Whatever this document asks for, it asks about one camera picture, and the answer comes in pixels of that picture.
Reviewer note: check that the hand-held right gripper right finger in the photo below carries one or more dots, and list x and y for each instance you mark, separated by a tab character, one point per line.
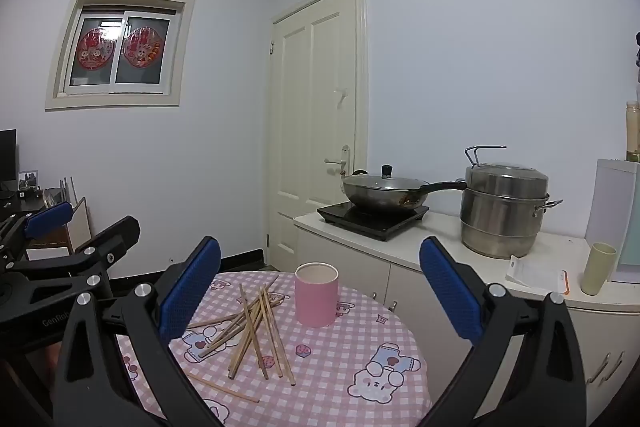
450	292

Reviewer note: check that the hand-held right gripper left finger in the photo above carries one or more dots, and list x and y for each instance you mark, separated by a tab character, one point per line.
192	292

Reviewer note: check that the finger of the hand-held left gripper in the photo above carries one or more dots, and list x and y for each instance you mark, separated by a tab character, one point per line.
47	219
115	237

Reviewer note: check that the pile of wooden chopsticks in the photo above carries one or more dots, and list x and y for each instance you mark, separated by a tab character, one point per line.
250	322

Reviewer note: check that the pink cup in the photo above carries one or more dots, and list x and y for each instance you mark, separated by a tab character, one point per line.
315	302

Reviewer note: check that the round decorated tin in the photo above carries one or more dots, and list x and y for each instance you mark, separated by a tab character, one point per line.
51	198

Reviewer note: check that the brown and white side cabinet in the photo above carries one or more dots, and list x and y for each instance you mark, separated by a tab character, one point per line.
80	222

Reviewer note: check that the black monitor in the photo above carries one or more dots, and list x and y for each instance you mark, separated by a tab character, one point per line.
7	154

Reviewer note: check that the white paper booklet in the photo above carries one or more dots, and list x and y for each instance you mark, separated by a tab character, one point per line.
535	276

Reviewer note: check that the steel steamer pot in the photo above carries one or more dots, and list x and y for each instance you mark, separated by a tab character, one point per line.
500	217

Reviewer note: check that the black induction cooker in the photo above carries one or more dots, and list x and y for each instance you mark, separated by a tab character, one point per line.
365	225

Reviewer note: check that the steel wok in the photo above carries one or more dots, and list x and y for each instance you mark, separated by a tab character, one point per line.
380	203

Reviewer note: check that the white kitchen cabinet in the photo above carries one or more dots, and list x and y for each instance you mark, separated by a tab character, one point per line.
340	257

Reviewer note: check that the glass wok lid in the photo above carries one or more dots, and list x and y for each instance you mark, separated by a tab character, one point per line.
370	183

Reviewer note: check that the pink checked tablecloth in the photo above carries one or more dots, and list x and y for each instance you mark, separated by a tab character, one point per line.
325	357

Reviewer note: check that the pale green cup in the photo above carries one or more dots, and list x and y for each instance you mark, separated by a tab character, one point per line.
597	269

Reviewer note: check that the red round window decal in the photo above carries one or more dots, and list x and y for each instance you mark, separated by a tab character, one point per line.
97	49
142	47

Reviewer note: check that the cream framed window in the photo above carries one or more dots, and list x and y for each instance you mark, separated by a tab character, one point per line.
120	52

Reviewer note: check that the cream panel door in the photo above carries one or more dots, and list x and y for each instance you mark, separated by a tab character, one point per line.
295	107

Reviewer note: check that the white door hook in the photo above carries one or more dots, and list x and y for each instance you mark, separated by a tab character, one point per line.
341	95

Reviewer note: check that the tall yellowish jar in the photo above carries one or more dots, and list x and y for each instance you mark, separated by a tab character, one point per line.
633	132

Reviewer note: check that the small photo frame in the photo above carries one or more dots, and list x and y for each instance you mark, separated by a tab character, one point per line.
28	180

